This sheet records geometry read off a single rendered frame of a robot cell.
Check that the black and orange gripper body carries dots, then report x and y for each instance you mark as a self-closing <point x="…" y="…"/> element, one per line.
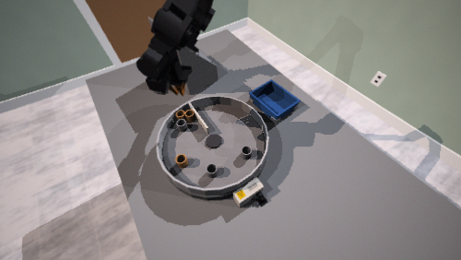
<point x="184" y="77"/>

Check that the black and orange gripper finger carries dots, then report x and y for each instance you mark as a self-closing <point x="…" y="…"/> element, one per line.
<point x="181" y="89"/>
<point x="175" y="91"/>

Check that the grey metal ring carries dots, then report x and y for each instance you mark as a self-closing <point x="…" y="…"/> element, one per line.
<point x="182" y="125"/>
<point x="212" y="174"/>
<point x="246" y="156"/>

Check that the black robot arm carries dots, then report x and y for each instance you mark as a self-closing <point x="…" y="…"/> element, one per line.
<point x="176" y="20"/>

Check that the bronze bushing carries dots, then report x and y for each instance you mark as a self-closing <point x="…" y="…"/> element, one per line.
<point x="179" y="158"/>
<point x="180" y="115"/>
<point x="190" y="116"/>

